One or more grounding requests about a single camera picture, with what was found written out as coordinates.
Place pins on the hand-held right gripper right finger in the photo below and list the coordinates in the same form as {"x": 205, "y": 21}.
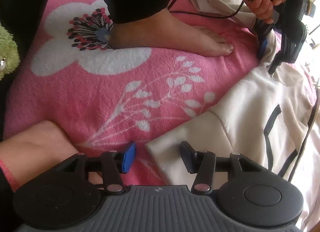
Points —
{"x": 188, "y": 158}

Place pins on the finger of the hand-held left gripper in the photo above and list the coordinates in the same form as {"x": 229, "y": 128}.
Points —
{"x": 290, "y": 47}
{"x": 262, "y": 47}

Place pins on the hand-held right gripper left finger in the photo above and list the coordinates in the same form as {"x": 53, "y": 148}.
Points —
{"x": 128, "y": 158}

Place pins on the beige hooded zip jacket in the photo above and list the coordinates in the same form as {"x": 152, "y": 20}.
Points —
{"x": 250, "y": 134}

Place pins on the pink floral blanket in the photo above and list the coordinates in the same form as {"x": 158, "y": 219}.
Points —
{"x": 62, "y": 102}

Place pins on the person's left foot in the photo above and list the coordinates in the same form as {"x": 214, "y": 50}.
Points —
{"x": 175, "y": 34}

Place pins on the person's foot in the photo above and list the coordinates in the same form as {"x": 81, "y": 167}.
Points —
{"x": 175, "y": 34}
{"x": 37, "y": 144}

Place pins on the person's right foot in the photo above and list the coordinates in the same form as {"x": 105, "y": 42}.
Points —
{"x": 37, "y": 144}

